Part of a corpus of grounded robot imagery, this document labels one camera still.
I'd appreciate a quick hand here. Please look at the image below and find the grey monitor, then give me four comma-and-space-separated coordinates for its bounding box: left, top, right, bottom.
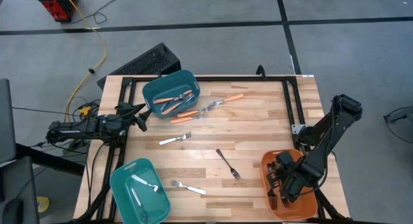
0, 77, 17, 165

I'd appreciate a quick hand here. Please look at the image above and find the black floor device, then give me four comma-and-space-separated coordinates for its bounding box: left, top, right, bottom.
383, 107, 413, 124

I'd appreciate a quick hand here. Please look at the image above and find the black floor cable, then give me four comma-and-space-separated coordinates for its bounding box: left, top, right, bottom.
69, 0, 154, 25

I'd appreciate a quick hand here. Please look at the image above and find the black floor bar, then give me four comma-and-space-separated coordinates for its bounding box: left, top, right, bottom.
14, 142, 86, 177

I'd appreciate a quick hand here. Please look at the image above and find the yellow round sticker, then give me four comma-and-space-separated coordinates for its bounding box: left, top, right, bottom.
35, 195, 51, 214

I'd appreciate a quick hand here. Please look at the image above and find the yellow plug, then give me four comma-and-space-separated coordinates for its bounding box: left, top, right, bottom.
78, 104, 93, 117

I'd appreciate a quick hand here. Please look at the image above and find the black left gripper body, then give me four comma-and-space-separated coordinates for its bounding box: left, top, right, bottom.
111, 101, 138, 137

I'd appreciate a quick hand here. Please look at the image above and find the dark teal plastic bin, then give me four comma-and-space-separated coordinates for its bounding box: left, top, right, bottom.
142, 69, 201, 119

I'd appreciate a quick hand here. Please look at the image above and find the red and black equipment case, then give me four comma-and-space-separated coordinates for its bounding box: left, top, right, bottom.
35, 0, 79, 23

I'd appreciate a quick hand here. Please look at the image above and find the orange plastic bin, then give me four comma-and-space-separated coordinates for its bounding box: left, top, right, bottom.
259, 148, 319, 221

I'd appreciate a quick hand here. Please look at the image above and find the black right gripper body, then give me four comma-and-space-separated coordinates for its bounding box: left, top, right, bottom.
276, 152, 306, 201

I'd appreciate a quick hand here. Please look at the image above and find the black computer mouse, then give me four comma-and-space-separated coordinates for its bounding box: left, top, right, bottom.
1, 197, 25, 224

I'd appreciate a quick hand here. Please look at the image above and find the turquoise plastic bin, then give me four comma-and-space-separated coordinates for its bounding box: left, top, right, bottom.
109, 158, 171, 224

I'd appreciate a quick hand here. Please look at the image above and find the yellow cable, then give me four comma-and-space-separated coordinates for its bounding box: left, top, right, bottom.
61, 0, 108, 123

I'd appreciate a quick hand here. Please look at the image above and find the all-metal fork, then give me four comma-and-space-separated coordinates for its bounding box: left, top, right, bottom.
215, 148, 242, 181

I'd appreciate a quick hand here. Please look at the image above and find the black metal table frame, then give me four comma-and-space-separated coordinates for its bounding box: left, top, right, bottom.
77, 74, 351, 224

